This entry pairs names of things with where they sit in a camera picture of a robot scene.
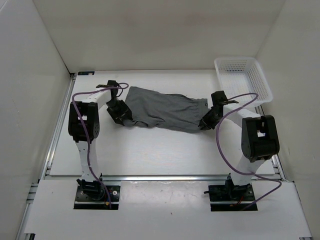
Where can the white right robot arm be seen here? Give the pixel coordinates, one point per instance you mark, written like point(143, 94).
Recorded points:
point(259, 137)

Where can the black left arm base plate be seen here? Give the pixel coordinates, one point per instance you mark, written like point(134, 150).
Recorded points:
point(84, 201)

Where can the aluminium left frame rail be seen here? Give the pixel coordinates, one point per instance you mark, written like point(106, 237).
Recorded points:
point(47, 164)

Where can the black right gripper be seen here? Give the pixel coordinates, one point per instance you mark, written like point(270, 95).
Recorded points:
point(209, 124)

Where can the aluminium front frame rail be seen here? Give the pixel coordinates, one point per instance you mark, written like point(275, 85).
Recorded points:
point(166, 178)

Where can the aluminium frame rail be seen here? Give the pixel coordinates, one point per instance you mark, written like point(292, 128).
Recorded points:
point(272, 167)
point(47, 164)
point(166, 178)

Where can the blue corner label sticker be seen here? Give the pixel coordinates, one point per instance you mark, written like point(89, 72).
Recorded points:
point(86, 73)

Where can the white perforated plastic basket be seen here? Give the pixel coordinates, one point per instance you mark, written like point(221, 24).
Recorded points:
point(242, 75)

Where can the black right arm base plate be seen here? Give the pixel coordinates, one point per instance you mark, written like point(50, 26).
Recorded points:
point(223, 201)

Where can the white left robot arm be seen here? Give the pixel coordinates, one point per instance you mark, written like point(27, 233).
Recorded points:
point(84, 125)

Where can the aluminium right frame rail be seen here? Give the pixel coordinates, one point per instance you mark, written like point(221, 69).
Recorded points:
point(272, 167)

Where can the grey cotton shorts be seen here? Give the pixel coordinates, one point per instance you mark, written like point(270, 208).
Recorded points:
point(176, 112)

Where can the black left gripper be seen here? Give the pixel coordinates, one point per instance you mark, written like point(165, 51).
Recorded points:
point(124, 110)

